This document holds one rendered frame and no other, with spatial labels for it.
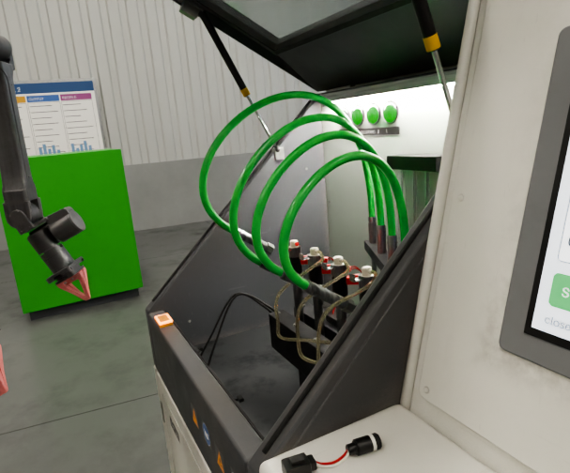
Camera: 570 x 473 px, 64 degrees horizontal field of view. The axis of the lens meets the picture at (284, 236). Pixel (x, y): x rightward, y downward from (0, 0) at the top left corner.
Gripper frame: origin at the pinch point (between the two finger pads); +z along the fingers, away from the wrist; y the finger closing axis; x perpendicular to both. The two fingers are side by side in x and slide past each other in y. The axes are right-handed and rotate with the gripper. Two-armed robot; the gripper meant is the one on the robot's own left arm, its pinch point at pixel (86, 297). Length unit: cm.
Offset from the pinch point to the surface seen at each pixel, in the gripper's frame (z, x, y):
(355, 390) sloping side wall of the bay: 22, -49, -61
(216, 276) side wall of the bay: 13.3, -29.9, 2.0
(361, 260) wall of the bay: 30, -65, 1
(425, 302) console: 17, -64, -58
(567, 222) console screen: 9, -77, -73
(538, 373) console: 21, -67, -74
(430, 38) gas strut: -13, -82, -53
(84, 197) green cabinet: -35, 78, 274
